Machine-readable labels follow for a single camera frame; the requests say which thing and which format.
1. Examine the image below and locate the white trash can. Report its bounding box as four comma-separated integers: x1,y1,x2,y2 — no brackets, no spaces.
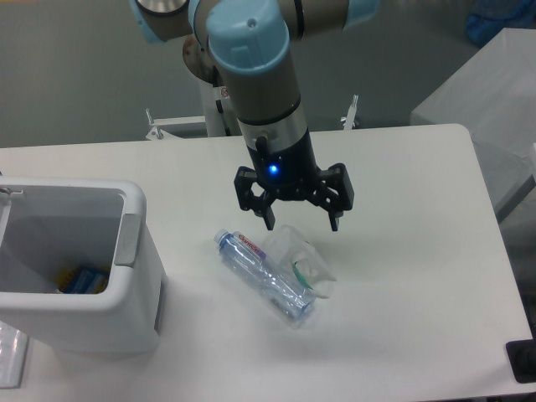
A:
1,176,166,353

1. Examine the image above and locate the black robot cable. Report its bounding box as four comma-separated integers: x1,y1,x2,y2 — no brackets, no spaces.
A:
214,66,232,137

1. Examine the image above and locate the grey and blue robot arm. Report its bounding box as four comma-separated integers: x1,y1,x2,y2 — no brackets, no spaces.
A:
130,1,379,229

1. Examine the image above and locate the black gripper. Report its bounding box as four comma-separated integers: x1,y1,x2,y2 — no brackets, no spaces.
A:
234,131,354,231

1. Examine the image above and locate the black device at table edge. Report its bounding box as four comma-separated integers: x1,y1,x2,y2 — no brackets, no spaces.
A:
506,339,535,384

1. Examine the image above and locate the clear plastic sheet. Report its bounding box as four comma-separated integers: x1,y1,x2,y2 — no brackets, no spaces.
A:
1,322,29,389

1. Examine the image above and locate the clear plastic bag trash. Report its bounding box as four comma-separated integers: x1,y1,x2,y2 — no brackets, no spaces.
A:
260,224,337,299

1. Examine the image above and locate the white covered box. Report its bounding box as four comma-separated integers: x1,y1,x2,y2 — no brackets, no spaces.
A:
410,28,535,220

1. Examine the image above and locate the blue and yellow trash box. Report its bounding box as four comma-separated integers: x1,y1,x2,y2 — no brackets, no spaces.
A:
54,265,110,295

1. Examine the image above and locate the blue bag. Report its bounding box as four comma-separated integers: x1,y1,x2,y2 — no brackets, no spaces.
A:
465,0,535,48

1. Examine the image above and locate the clear plastic water bottle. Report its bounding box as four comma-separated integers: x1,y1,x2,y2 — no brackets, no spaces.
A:
214,229,316,326

